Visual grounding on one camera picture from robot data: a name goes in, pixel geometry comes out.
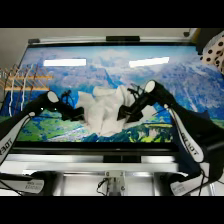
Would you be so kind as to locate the brown clothes hanger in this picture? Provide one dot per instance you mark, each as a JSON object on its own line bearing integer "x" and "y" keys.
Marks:
{"x": 30, "y": 77}
{"x": 26, "y": 88}

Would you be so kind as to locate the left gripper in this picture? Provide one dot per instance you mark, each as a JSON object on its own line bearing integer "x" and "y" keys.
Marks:
{"x": 76, "y": 113}

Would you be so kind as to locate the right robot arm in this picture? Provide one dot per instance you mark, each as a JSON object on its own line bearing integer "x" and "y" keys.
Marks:
{"x": 190, "y": 130}

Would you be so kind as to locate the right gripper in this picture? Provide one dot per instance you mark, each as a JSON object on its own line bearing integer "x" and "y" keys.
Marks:
{"x": 130, "y": 111}

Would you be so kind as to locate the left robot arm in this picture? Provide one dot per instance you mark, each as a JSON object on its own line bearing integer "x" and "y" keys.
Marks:
{"x": 20, "y": 116}

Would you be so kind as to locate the white black-dotted garment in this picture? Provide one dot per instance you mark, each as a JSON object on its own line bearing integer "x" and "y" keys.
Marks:
{"x": 216, "y": 50}

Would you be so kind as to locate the white shirt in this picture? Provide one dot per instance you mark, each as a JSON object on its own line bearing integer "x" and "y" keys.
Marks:
{"x": 103, "y": 110}

